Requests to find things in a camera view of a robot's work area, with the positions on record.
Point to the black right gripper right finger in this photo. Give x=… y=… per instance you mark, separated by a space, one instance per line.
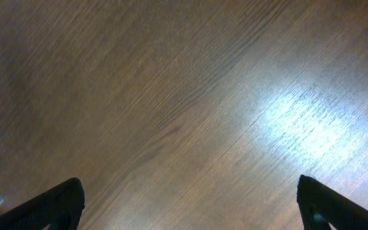
x=323 y=208

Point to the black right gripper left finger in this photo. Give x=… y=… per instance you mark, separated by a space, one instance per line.
x=58 y=208

